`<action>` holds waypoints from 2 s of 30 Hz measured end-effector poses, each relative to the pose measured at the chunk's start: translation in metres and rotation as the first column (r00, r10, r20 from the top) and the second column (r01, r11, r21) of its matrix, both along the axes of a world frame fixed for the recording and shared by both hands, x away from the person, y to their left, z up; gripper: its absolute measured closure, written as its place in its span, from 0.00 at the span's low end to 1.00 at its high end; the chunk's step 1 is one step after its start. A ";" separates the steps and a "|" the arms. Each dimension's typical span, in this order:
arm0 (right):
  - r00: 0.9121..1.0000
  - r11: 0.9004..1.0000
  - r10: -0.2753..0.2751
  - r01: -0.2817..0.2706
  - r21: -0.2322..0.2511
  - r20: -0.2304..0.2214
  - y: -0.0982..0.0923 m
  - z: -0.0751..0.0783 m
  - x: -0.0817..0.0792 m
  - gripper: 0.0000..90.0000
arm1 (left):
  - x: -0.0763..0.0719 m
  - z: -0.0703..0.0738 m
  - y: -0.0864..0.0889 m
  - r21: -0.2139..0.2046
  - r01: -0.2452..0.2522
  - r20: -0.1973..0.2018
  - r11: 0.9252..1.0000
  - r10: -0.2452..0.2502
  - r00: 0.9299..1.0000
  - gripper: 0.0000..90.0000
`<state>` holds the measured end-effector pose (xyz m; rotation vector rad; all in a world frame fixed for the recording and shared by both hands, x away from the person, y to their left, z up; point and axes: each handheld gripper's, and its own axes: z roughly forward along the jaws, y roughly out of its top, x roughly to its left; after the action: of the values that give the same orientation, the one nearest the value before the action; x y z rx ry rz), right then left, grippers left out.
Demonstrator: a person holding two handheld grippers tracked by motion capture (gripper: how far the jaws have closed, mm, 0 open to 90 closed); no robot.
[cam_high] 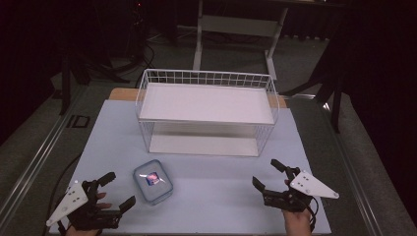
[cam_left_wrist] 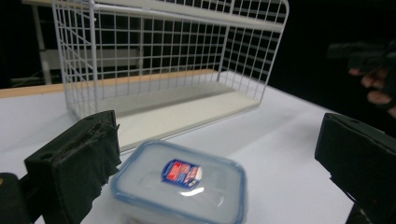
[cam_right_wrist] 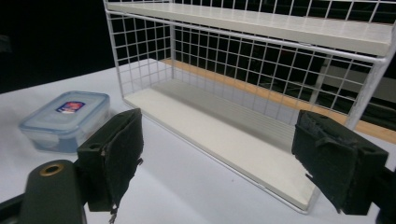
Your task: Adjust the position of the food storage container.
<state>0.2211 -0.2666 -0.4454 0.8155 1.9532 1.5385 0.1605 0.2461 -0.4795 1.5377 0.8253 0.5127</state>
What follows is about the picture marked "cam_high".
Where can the person's left hand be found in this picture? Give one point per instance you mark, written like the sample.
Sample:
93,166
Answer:
104,206

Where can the pale blue table mat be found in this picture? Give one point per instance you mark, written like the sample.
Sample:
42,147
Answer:
203,183

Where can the black stand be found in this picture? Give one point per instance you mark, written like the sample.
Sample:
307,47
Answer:
65,88
334,98

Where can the metal floor rail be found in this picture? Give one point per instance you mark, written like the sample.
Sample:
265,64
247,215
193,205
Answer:
36,157
354,170

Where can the clear plastic lidded container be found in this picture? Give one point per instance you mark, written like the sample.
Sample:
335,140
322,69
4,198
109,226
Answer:
152,182

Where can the white metal desk frame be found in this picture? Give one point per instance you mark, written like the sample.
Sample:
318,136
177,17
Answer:
237,25

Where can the person's right hand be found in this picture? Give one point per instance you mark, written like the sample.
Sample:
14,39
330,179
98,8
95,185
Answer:
298,224

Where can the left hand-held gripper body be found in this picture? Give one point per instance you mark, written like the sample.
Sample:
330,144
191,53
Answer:
74,200

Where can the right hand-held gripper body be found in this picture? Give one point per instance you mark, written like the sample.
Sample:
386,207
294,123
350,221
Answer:
311,187

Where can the black floor bracket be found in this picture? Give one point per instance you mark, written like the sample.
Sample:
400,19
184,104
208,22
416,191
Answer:
78,121

